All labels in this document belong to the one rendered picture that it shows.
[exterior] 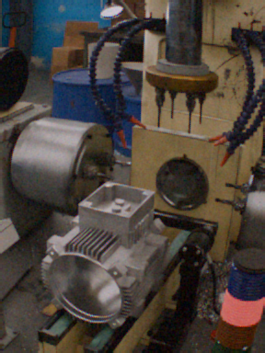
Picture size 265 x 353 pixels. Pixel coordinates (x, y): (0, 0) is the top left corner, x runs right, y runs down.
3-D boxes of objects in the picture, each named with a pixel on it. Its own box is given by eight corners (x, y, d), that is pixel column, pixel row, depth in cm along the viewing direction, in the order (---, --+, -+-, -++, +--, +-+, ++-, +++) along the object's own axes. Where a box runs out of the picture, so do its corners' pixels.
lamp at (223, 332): (222, 321, 71) (226, 299, 70) (258, 328, 69) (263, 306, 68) (211, 344, 66) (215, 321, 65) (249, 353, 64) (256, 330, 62)
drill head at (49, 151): (23, 176, 160) (22, 102, 150) (125, 200, 147) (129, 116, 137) (-21, 205, 139) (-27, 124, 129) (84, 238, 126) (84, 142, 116)
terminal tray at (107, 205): (105, 213, 105) (106, 180, 102) (154, 225, 101) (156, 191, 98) (77, 238, 95) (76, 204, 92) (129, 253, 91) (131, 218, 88)
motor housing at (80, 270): (88, 268, 112) (86, 192, 105) (167, 290, 106) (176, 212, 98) (44, 311, 95) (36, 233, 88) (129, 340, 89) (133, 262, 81)
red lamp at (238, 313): (226, 299, 70) (232, 275, 68) (263, 306, 68) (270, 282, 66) (215, 321, 65) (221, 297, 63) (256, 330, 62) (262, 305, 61)
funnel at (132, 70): (133, 97, 304) (135, 59, 294) (168, 104, 293) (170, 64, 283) (109, 106, 284) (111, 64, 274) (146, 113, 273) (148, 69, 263)
